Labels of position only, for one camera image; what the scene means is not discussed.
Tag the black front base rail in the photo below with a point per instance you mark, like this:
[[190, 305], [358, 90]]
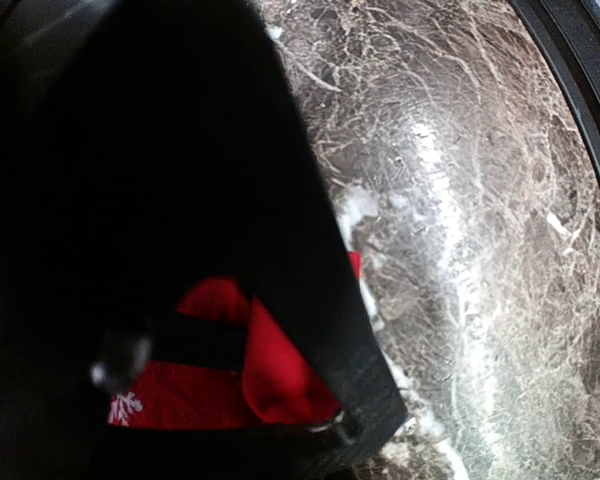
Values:
[[567, 34]]

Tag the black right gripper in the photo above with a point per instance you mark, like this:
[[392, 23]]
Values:
[[144, 147]]

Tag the red Santa Christmas sock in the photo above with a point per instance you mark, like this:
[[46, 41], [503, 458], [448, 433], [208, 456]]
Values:
[[225, 383]]

